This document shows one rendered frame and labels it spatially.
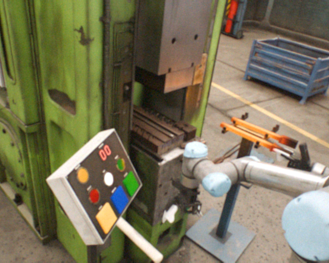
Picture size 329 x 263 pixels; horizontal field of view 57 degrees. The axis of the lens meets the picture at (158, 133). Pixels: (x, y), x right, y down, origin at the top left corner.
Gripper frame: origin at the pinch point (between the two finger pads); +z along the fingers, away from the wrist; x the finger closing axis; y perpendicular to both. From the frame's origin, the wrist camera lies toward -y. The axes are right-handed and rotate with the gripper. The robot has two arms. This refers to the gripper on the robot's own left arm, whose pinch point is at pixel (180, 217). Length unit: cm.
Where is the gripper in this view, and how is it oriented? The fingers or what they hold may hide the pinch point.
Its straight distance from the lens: 124.0
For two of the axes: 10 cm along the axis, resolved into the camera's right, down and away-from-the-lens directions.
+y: 3.2, 5.1, -8.0
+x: 9.4, -0.9, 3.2
